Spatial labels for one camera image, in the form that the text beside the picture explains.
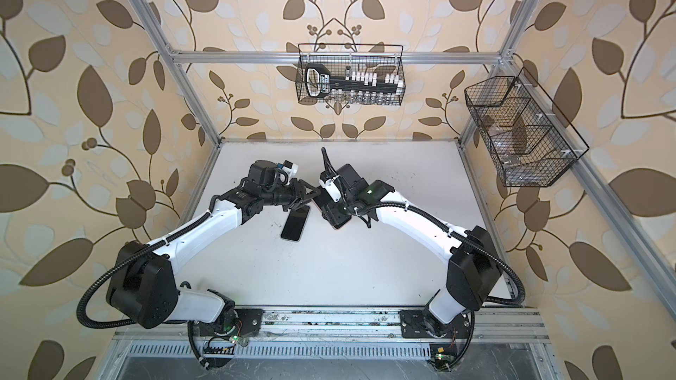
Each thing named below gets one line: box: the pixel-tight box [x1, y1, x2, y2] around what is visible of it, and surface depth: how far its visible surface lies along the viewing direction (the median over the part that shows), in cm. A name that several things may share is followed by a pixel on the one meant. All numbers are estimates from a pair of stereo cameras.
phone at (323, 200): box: [312, 186, 335, 212], surface depth 75 cm
